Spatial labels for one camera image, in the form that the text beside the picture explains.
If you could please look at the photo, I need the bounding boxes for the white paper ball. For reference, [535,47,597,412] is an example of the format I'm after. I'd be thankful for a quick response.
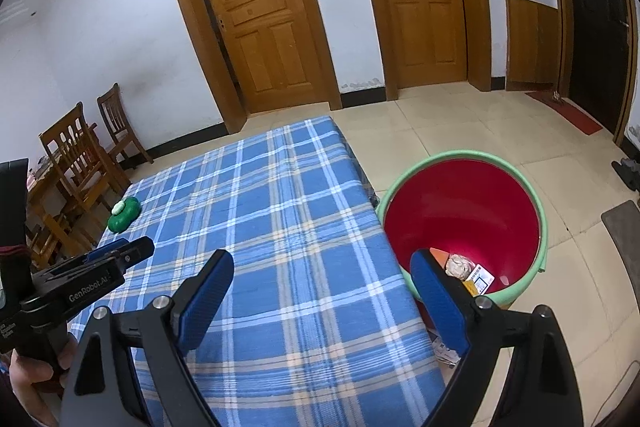
[445,254,475,281]

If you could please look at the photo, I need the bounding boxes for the orange snack bag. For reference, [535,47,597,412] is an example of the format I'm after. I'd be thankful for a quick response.
[430,247,450,269]

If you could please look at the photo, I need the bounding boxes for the red green trash bin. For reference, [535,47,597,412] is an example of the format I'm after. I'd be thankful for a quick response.
[376,150,549,309]

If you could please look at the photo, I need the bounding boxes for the person's left hand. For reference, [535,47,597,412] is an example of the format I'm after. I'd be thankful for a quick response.
[9,333,78,427]

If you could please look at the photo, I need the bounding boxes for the green clover-shaped box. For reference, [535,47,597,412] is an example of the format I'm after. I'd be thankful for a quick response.
[107,196,142,234]

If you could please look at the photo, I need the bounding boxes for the blue plaid tablecloth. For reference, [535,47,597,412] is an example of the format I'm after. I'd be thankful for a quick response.
[67,115,446,427]

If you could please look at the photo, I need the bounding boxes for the near wooden chair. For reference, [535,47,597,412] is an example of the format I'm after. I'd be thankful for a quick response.
[27,103,129,270]

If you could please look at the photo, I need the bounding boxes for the wooden chair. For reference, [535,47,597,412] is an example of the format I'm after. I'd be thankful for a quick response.
[27,103,129,270]
[96,82,154,164]

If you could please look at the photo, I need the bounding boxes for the grey floor mat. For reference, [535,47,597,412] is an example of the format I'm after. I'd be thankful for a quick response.
[601,200,640,300]

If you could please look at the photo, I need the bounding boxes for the far wooden chair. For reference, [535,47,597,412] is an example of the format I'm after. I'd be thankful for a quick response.
[96,82,154,164]

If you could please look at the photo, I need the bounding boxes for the dark slippers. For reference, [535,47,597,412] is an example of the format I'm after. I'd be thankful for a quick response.
[611,158,640,192]

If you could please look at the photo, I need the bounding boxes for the red door mat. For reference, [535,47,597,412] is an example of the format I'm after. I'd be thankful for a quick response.
[526,91,602,135]

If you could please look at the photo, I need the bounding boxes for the low wooden cabinet door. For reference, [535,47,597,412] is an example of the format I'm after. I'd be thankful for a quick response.
[506,0,561,91]

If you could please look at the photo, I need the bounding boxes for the dark entrance door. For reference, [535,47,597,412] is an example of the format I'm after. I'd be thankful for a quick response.
[570,0,629,132]

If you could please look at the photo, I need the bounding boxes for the left wooden door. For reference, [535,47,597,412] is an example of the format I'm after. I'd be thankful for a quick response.
[209,0,326,113]

